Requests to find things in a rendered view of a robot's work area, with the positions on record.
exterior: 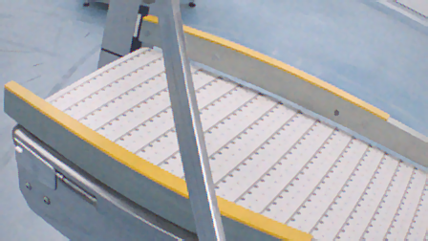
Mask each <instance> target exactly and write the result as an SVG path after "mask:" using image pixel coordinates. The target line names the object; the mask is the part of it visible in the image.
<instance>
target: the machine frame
mask: <svg viewBox="0 0 428 241"><path fill-rule="evenodd" d="M139 5H143V6H148V7H149V14H148V15H153V16H157V9H156V3H153V4H150V5H149V4H146V3H142V0H110V3H109V10H108V11H107V17H106V22H105V26H104V33H103V36H102V41H101V49H100V51H99V59H98V66H97V69H100V68H102V67H104V66H106V65H108V64H110V63H112V62H114V61H116V60H118V59H120V58H122V57H124V56H126V55H128V54H130V50H131V43H132V37H133V35H134V29H135V24H136V21H137V17H138V11H139ZM157 17H158V16H157ZM141 47H142V48H151V49H152V50H154V49H153V47H154V46H152V45H150V44H147V43H144V42H142V43H141Z"/></svg>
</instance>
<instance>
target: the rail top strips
mask: <svg viewBox="0 0 428 241"><path fill-rule="evenodd" d="M142 20H146V21H149V22H150V21H151V22H153V23H155V24H157V23H158V22H159V20H158V18H157V16H153V15H147V16H144V17H142ZM182 27H183V31H184V32H185V33H188V34H192V35H194V36H197V37H199V38H201V39H205V40H207V41H210V42H213V43H215V44H218V45H220V46H225V47H227V48H228V49H231V50H234V51H236V52H239V53H241V54H244V55H247V56H249V57H252V58H254V59H257V60H260V61H262V62H265V63H266V64H268V65H270V66H273V67H275V68H277V69H279V70H282V71H285V72H287V73H289V74H291V75H294V76H296V77H299V78H302V79H303V80H305V81H307V82H309V83H312V84H313V85H316V86H317V87H320V88H322V89H324V90H326V91H328V92H330V93H332V94H334V95H336V96H338V97H340V98H342V99H344V100H346V101H347V102H350V103H353V104H355V105H357V106H358V107H360V108H362V109H364V110H366V111H367V112H370V113H372V114H374V115H376V116H377V117H379V118H382V119H384V120H385V121H387V119H388V118H389V117H390V115H389V114H386V113H384V112H383V111H381V110H380V109H378V108H375V107H373V106H372V105H370V104H368V103H367V102H365V101H364V100H361V99H357V98H355V97H353V96H352V95H350V94H347V93H346V92H344V91H342V90H340V89H338V88H336V87H334V86H332V85H330V84H329V83H327V82H324V81H323V80H320V79H319V78H316V77H313V76H311V75H309V74H306V73H305V72H302V71H299V70H298V69H295V68H293V67H291V66H289V65H287V64H284V63H283V62H280V61H278V60H275V59H273V58H271V57H268V56H266V55H262V54H260V53H257V52H255V51H252V50H250V49H248V48H245V47H243V46H241V45H239V44H236V43H234V42H231V41H228V40H226V39H222V38H220V37H217V36H215V35H212V34H210V33H204V32H201V31H199V30H196V29H192V28H189V27H187V26H184V25H182ZM4 87H5V88H6V89H7V90H8V91H10V92H11V93H14V94H15V95H17V96H18V97H19V98H21V99H22V100H24V101H25V102H27V103H28V104H29V105H30V106H33V107H34V108H35V109H36V110H39V111H40V112H41V113H42V114H45V115H46V116H47V117H49V118H51V119H53V120H54V121H55V122H56V123H59V124H60V125H61V126H63V127H64V128H66V129H67V130H70V131H71V132H73V133H74V134H75V135H77V136H78V137H79V138H80V139H82V140H85V141H86V142H88V143H90V144H91V145H93V146H94V147H96V148H98V149H99V150H101V151H102V152H104V153H106V154H107V155H109V156H111V157H112V158H114V159H115V160H117V161H118V162H120V163H122V164H124V165H126V166H128V167H130V168H131V169H133V170H135V171H137V172H138V173H140V174H142V175H144V176H146V177H148V178H150V179H152V180H154V181H155V182H157V183H159V184H161V185H163V186H166V187H168V188H169V189H171V190H173V191H175V192H177V193H179V194H180V195H182V196H184V197H186V198H187V199H189V197H188V192H187V187H186V182H185V180H183V179H181V178H179V177H177V176H176V175H174V174H172V173H170V172H168V171H166V170H164V169H162V168H160V167H158V166H157V165H155V164H152V163H150V162H148V161H146V160H145V159H143V158H142V157H140V156H138V155H137V154H135V153H133V152H131V151H129V150H128V149H126V148H124V147H123V146H120V145H118V144H117V143H115V142H113V141H111V140H109V139H108V138H106V137H104V136H101V135H100V134H98V133H97V132H96V131H94V130H93V129H91V128H90V127H88V126H87V125H85V124H82V123H81V122H79V121H78V120H76V119H75V118H72V117H70V116H69V115H68V114H66V113H64V112H62V111H60V110H59V109H58V108H56V107H54V106H52V105H51V104H50V103H48V102H47V101H46V100H44V99H42V98H41V97H38V96H37V95H36V94H34V93H32V92H31V91H29V90H28V89H26V88H25V87H23V86H21V85H20V84H17V83H16V82H14V81H13V80H11V81H10V82H8V83H7V84H5V85H4ZM216 196H217V201H218V205H219V209H220V213H221V214H222V215H224V216H226V217H228V218H232V219H233V220H235V221H237V222H241V223H243V224H244V225H248V226H250V227H253V228H255V229H256V230H260V231H263V232H265V233H266V234H269V235H273V236H274V237H277V238H279V239H282V240H284V241H285V240H286V241H311V239H312V238H313V235H311V234H309V233H306V232H303V231H300V230H297V229H296V228H293V227H291V226H288V225H285V224H283V223H280V222H278V221H276V220H273V219H271V218H268V217H266V216H265V215H262V214H260V213H258V212H254V211H252V210H250V209H247V208H244V207H242V206H238V205H237V204H235V203H233V202H229V201H227V200H226V199H224V198H223V197H221V196H219V195H216Z"/></svg>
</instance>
